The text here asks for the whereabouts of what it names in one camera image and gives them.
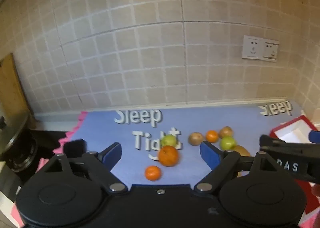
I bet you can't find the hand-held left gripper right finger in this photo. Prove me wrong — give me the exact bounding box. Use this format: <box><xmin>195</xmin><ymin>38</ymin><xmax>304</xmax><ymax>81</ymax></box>
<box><xmin>194</xmin><ymin>140</ymin><xmax>278</xmax><ymax>193</ymax></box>

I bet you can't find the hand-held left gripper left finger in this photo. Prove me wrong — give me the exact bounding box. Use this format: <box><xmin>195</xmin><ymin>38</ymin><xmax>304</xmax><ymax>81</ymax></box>
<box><xmin>45</xmin><ymin>139</ymin><xmax>127</xmax><ymax>193</ymax></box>

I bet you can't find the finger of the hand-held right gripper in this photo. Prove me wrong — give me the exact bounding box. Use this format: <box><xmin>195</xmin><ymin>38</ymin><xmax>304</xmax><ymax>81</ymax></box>
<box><xmin>259</xmin><ymin>134</ymin><xmax>320</xmax><ymax>155</ymax></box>
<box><xmin>308</xmin><ymin>130</ymin><xmax>320</xmax><ymax>144</ymax></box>

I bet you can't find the red box white inside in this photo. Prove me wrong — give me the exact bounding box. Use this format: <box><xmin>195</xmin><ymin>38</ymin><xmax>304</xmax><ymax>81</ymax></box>
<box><xmin>269</xmin><ymin>115</ymin><xmax>320</xmax><ymax>216</ymax></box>

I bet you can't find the small orange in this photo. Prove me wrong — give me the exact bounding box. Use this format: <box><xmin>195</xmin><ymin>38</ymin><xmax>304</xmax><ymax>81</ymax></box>
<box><xmin>206</xmin><ymin>130</ymin><xmax>219</xmax><ymax>143</ymax></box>

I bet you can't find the brown kiwi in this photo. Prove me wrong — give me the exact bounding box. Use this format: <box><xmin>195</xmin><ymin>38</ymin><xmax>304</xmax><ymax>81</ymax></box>
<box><xmin>188</xmin><ymin>132</ymin><xmax>203</xmax><ymax>146</ymax></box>
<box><xmin>219</xmin><ymin>126</ymin><xmax>234</xmax><ymax>138</ymax></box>
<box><xmin>231</xmin><ymin>145</ymin><xmax>251</xmax><ymax>157</ymax></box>

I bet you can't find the green apple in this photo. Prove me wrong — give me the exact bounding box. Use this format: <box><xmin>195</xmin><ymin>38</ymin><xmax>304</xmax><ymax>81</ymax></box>
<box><xmin>220</xmin><ymin>136</ymin><xmax>237</xmax><ymax>150</ymax></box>
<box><xmin>161</xmin><ymin>134</ymin><xmax>178</xmax><ymax>149</ymax></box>

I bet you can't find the large orange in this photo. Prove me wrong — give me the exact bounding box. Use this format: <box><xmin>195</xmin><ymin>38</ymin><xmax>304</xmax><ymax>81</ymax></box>
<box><xmin>158</xmin><ymin>145</ymin><xmax>179</xmax><ymax>167</ymax></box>

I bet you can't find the small tangerine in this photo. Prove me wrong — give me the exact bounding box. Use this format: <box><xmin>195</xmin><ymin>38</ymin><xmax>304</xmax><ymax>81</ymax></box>
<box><xmin>145</xmin><ymin>165</ymin><xmax>162</xmax><ymax>181</ymax></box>

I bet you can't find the blue printed mat pink edge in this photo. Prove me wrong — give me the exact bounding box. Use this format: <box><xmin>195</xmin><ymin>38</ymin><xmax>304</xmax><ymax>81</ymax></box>
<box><xmin>11</xmin><ymin>100</ymin><xmax>320</xmax><ymax>228</ymax></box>

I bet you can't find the metal pot lid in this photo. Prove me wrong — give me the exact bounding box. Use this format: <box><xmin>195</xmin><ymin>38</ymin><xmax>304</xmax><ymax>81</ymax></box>
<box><xmin>0</xmin><ymin>111</ymin><xmax>30</xmax><ymax>155</ymax></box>

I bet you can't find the wooden cutting board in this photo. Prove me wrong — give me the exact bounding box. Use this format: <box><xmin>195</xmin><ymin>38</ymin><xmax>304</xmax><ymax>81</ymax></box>
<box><xmin>0</xmin><ymin>53</ymin><xmax>32</xmax><ymax>116</ymax></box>

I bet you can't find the white wall socket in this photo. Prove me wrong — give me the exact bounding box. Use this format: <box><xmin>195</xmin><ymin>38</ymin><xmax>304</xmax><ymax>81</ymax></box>
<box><xmin>262</xmin><ymin>39</ymin><xmax>280</xmax><ymax>63</ymax></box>
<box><xmin>242</xmin><ymin>35</ymin><xmax>264</xmax><ymax>60</ymax></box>

